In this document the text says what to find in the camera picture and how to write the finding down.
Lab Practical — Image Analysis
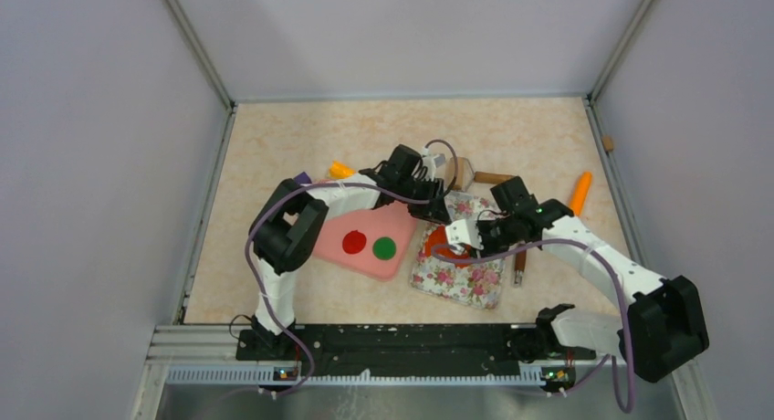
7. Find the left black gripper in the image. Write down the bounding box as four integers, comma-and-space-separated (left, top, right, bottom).
395, 175, 450, 224

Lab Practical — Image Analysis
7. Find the floral patterned tray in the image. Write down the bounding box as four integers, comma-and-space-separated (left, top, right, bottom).
409, 192, 507, 310

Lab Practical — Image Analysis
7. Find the wooden rolling pin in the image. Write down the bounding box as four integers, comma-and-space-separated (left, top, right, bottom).
445, 157, 513, 192

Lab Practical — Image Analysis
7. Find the orange-red dough piece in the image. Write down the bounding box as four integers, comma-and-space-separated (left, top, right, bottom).
419, 226, 470, 268

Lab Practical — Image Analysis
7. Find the pink plastic tray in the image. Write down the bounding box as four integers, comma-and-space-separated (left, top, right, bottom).
313, 203, 418, 281

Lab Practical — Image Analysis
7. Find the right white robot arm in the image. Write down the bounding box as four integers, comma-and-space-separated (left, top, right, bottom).
476, 176, 709, 383

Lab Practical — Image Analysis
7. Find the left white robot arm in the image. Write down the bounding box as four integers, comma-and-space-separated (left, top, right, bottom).
244, 144, 451, 359

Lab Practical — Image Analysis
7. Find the green dough disc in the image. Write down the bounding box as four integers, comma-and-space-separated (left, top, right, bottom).
371, 236, 397, 261

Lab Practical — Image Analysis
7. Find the red dough disc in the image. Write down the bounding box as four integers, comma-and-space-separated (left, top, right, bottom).
341, 230, 368, 255

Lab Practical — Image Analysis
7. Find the orange yellow green block stack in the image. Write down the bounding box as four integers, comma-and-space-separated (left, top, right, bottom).
328, 161, 357, 180

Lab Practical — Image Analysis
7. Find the orange toy carrot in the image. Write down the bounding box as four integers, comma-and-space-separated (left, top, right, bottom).
569, 172, 593, 216

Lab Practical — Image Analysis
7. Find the purple toy block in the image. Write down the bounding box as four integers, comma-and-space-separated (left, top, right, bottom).
293, 172, 312, 184

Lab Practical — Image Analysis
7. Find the small wooden cork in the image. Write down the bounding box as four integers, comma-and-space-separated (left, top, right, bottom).
601, 135, 615, 153

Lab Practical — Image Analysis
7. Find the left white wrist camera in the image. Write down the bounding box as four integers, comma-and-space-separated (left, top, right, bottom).
419, 148, 446, 180

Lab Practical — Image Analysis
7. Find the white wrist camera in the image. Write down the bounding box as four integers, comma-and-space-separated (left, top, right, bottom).
445, 218, 484, 256
419, 148, 446, 180

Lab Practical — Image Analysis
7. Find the metal scraper wooden handle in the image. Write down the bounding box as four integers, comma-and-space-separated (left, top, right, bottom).
512, 252, 527, 288

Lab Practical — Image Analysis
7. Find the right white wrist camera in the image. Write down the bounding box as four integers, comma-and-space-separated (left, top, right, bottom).
445, 218, 484, 256

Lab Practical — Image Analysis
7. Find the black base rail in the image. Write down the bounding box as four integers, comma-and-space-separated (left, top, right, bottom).
235, 323, 596, 377

